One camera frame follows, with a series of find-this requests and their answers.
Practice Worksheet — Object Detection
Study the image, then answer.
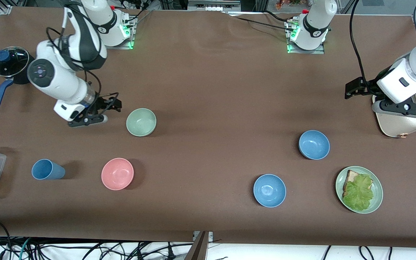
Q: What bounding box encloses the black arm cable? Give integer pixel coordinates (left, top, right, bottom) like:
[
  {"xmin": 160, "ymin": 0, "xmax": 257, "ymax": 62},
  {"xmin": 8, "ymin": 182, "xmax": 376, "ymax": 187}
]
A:
[
  {"xmin": 45, "ymin": 5, "xmax": 119, "ymax": 109},
  {"xmin": 349, "ymin": 0, "xmax": 369, "ymax": 86}
]

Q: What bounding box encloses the blue bowl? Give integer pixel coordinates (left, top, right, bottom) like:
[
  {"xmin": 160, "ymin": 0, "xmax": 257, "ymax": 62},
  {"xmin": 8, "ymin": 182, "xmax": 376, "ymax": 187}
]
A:
[
  {"xmin": 253, "ymin": 174, "xmax": 287, "ymax": 208},
  {"xmin": 298, "ymin": 130, "xmax": 330, "ymax": 160}
]

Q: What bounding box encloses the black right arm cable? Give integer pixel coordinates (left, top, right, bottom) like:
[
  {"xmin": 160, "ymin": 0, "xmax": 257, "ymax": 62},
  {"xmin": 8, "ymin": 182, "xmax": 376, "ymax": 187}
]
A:
[{"xmin": 45, "ymin": 5, "xmax": 119, "ymax": 109}]

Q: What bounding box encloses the teal floor cable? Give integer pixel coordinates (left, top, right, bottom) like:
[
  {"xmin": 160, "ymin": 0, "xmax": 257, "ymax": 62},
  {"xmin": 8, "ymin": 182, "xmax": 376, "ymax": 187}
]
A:
[{"xmin": 19, "ymin": 237, "xmax": 32, "ymax": 260}]

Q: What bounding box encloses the pink bowl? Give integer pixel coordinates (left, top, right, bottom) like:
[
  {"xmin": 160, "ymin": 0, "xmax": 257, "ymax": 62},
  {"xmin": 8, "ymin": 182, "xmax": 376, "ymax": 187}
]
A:
[{"xmin": 101, "ymin": 158, "xmax": 135, "ymax": 191}]

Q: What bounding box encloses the black base cable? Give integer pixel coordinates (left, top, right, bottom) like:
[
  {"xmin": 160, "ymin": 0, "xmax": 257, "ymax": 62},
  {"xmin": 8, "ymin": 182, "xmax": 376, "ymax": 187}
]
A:
[{"xmin": 230, "ymin": 10, "xmax": 297, "ymax": 32}]

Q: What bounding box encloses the green plate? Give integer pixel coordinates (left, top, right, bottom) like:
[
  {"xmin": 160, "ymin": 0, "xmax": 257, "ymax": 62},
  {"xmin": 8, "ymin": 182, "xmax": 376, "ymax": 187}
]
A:
[{"xmin": 335, "ymin": 166, "xmax": 384, "ymax": 214}]

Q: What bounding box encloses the black pot with blue handle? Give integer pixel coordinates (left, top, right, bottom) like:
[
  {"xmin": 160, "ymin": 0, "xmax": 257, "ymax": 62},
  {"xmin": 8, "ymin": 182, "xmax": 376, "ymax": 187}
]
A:
[{"xmin": 0, "ymin": 46, "xmax": 36, "ymax": 110}]

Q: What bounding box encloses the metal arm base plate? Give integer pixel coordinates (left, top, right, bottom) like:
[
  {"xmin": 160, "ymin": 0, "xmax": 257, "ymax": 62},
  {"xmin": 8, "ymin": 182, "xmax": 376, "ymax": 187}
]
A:
[
  {"xmin": 101, "ymin": 16, "xmax": 136, "ymax": 50},
  {"xmin": 286, "ymin": 20, "xmax": 326, "ymax": 55}
]

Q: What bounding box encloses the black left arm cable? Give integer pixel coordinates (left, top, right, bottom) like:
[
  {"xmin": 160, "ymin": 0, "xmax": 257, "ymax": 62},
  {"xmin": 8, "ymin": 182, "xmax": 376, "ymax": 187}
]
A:
[{"xmin": 349, "ymin": 0, "xmax": 369, "ymax": 86}]

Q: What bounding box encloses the metal table bracket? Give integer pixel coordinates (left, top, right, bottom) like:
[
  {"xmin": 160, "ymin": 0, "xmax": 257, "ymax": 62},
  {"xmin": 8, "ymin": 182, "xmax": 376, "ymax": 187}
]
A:
[{"xmin": 185, "ymin": 231, "xmax": 214, "ymax": 260}]

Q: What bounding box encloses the glass lid with blue knob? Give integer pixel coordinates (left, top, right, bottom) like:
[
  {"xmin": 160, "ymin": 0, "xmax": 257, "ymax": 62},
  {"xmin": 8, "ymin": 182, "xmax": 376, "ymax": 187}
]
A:
[{"xmin": 0, "ymin": 46, "xmax": 30, "ymax": 77}]

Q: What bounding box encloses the aluminium frame profile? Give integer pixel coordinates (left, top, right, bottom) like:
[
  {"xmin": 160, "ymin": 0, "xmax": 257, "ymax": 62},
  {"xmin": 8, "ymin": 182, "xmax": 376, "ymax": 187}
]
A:
[{"xmin": 187, "ymin": 0, "xmax": 242, "ymax": 12}]

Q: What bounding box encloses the cream cutting board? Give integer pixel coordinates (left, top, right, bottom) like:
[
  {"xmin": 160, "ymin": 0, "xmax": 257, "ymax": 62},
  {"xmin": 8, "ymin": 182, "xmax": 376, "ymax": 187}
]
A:
[{"xmin": 372, "ymin": 90, "xmax": 416, "ymax": 138}]

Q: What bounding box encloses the green bowl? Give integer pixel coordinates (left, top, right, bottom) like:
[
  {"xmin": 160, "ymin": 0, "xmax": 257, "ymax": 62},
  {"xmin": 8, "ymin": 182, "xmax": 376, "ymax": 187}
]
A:
[{"xmin": 126, "ymin": 108, "xmax": 157, "ymax": 137}]

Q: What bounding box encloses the bread slice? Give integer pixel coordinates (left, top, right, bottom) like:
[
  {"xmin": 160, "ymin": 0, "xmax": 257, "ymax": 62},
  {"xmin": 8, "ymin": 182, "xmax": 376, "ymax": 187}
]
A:
[{"xmin": 343, "ymin": 170, "xmax": 374, "ymax": 197}]

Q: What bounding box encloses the green lettuce leaf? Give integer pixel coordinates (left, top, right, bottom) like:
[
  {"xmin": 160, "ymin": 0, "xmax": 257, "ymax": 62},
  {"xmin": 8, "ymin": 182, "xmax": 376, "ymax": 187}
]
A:
[{"xmin": 342, "ymin": 174, "xmax": 374, "ymax": 212}]

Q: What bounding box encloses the blue plastic cup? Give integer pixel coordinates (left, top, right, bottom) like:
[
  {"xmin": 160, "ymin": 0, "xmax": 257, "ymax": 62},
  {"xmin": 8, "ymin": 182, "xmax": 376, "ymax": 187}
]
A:
[{"xmin": 31, "ymin": 159, "xmax": 66, "ymax": 180}]

